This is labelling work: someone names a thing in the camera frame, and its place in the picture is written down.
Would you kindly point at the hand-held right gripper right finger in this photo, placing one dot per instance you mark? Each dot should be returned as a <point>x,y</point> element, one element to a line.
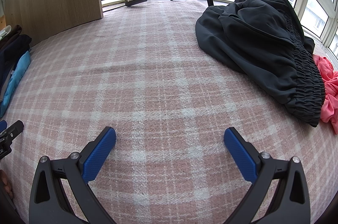
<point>240,155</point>

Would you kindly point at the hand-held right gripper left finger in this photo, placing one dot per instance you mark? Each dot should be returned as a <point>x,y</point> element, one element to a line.
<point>99,155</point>

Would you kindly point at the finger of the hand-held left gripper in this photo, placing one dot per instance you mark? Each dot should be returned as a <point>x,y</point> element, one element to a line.
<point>2,125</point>
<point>16,127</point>

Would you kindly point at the pink shirt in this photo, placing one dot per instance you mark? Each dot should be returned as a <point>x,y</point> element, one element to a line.
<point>328,86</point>

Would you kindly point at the dark grey pants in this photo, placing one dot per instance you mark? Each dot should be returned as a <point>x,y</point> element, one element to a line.
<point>253,42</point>

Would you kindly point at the person's left hand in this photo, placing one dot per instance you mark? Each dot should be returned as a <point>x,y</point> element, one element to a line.
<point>5,184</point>

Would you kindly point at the light blue folded garment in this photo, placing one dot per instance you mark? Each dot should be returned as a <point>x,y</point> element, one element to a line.
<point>15,76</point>

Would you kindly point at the navy folded garment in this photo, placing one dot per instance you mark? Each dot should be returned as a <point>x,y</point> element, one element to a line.
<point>13,52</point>

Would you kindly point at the brown folded garment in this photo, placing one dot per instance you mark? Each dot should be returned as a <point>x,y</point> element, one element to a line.
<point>13,34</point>

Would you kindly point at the white folded garment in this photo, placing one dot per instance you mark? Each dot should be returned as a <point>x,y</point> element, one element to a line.
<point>4,30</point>

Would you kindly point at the black power adapter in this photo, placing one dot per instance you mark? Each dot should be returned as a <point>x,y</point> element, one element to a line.
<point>136,1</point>

